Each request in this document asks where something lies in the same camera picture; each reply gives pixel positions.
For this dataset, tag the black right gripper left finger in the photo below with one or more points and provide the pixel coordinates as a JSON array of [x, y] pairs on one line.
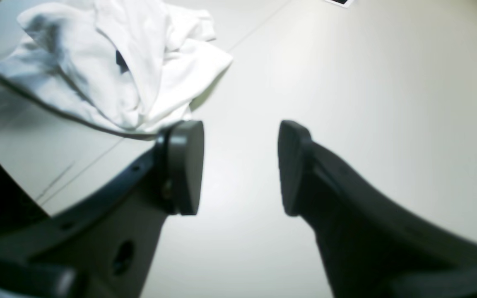
[[103, 247]]

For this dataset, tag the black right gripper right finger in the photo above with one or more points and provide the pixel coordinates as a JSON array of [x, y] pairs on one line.
[[370, 246]]

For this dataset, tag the white printed t-shirt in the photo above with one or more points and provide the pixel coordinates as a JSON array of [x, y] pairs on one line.
[[126, 66]]

